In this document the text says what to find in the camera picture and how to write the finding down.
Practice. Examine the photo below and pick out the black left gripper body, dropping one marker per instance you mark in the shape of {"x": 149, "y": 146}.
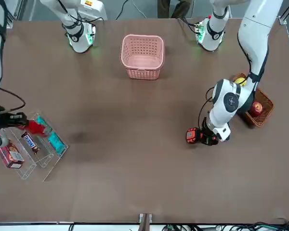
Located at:
{"x": 208, "y": 127}

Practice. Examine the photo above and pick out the yellow apple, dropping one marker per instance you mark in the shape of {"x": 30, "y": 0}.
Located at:
{"x": 240, "y": 81}

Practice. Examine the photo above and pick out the teal snack packet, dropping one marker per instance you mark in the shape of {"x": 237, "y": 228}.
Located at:
{"x": 43, "y": 124}
{"x": 56, "y": 143}

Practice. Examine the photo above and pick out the clear acrylic shelf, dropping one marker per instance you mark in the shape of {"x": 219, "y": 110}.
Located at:
{"x": 48, "y": 158}

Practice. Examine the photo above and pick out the brown wicker tray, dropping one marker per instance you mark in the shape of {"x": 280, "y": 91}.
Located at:
{"x": 265, "y": 115}

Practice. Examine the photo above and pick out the aluminium post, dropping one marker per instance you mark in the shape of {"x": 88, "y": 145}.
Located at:
{"x": 145, "y": 222}

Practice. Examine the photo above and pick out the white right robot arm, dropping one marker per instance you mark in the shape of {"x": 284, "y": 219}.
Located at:
{"x": 79, "y": 31}

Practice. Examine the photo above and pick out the person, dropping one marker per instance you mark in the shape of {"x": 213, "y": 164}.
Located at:
{"x": 175, "y": 8}

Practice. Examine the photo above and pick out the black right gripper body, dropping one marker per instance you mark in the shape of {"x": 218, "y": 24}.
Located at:
{"x": 4, "y": 119}

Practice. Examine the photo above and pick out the Snickers chocolate bar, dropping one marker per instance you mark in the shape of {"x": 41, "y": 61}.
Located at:
{"x": 30, "y": 143}

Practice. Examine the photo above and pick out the red cookie box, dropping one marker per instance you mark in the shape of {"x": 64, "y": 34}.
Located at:
{"x": 10, "y": 156}

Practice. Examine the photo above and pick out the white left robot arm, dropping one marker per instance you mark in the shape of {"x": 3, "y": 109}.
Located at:
{"x": 231, "y": 101}

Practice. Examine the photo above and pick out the pink plastic basket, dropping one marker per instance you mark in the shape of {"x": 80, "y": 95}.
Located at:
{"x": 142, "y": 57}

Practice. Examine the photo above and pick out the orange black barcode scanner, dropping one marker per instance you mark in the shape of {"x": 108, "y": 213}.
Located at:
{"x": 192, "y": 136}

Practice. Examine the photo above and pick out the red Coca-Cola bottle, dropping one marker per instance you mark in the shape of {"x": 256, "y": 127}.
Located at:
{"x": 36, "y": 127}

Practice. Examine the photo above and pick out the aluminium frame bar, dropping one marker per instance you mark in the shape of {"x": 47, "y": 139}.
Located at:
{"x": 14, "y": 12}

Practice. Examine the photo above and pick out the red apple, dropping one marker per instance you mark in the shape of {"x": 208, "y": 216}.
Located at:
{"x": 256, "y": 109}

